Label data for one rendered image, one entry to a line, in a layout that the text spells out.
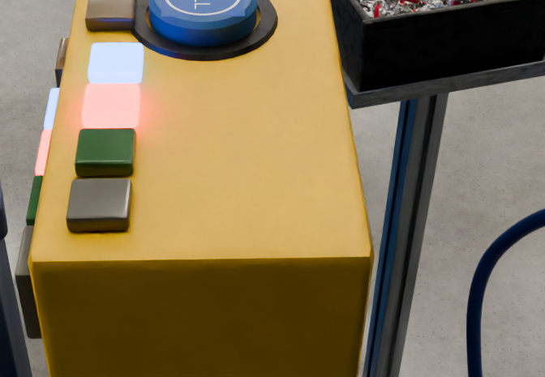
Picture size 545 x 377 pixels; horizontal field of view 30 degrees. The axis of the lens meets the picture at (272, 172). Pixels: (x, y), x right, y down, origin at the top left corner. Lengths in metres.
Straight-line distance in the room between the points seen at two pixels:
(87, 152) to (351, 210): 0.08
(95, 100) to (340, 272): 0.10
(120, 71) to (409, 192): 0.60
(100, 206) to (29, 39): 2.05
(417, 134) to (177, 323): 0.59
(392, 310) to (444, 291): 0.73
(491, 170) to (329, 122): 1.68
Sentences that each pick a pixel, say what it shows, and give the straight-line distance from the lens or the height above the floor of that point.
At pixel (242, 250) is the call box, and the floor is 1.07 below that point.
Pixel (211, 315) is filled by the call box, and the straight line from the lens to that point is 0.31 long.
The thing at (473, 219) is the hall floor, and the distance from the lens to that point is 1.90.
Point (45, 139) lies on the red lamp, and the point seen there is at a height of 1.06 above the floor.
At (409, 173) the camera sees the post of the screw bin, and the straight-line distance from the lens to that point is 0.90.
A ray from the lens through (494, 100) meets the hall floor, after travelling 2.20.
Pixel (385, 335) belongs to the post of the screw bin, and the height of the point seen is 0.47.
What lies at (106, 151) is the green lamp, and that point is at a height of 1.08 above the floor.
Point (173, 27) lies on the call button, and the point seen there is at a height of 1.08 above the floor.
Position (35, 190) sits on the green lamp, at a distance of 0.34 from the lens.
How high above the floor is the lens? 1.28
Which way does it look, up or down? 41 degrees down
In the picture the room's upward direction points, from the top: 2 degrees clockwise
